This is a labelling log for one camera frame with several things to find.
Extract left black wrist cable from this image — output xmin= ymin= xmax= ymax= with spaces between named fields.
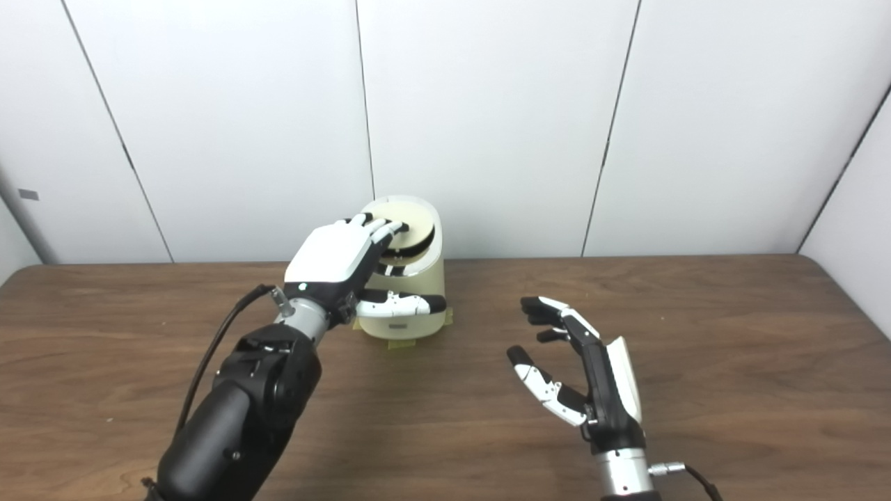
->
xmin=174 ymin=284 xmax=279 ymax=436

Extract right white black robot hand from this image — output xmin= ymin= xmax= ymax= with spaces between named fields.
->
xmin=507 ymin=296 xmax=647 ymax=456

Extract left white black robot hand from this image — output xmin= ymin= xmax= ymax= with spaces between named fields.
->
xmin=284 ymin=213 xmax=448 ymax=326

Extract cream-colored bin body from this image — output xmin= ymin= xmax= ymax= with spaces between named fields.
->
xmin=355 ymin=196 xmax=447 ymax=341

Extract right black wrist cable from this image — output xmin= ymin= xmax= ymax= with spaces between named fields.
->
xmin=651 ymin=461 xmax=725 ymax=501

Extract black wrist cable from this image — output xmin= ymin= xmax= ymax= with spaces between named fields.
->
xmin=651 ymin=461 xmax=725 ymax=501
xmin=174 ymin=284 xmax=279 ymax=436

